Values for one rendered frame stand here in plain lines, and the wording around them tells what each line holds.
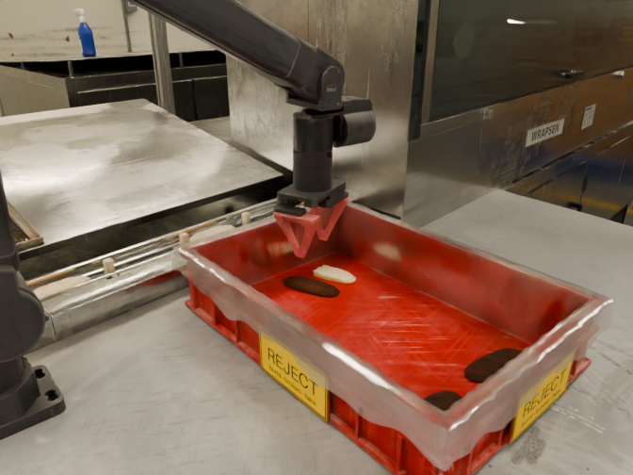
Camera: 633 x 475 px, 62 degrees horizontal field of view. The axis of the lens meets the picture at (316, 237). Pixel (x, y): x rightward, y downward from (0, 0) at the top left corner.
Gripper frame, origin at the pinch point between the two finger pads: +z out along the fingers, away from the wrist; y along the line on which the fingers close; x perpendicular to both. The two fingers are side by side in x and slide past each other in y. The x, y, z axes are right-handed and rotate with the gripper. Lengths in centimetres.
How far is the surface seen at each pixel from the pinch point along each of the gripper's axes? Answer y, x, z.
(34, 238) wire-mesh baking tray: -18.9, 39.7, 0.6
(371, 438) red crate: -26.6, -21.3, 6.6
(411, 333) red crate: -4.6, -18.1, 7.9
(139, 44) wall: 289, 329, -6
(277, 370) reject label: -22.6, -7.7, 6.0
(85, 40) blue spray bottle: 126, 198, -19
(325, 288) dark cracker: -0.7, -2.8, 6.9
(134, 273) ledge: -15.0, 22.8, 4.3
